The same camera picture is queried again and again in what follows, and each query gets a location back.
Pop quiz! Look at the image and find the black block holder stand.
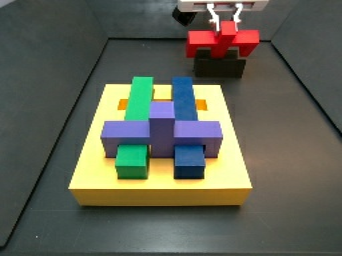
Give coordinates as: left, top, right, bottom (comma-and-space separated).
194, 50, 246, 78

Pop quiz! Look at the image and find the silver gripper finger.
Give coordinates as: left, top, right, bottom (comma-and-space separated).
206, 3, 221, 32
233, 3, 244, 24

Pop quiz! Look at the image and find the red cross-shaped block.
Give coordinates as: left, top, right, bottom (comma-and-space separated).
186, 21, 260, 58

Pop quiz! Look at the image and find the green long block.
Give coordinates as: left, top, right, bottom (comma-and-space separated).
115, 77, 154, 179

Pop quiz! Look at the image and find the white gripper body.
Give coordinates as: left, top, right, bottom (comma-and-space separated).
178, 0, 269, 12

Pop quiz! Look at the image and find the yellow base board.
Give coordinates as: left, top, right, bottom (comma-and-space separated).
70, 84, 253, 206

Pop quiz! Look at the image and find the purple cross-shaped block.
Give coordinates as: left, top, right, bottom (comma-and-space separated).
101, 101, 224, 158

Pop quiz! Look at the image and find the blue long block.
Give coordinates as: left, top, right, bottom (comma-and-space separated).
173, 77, 206, 179

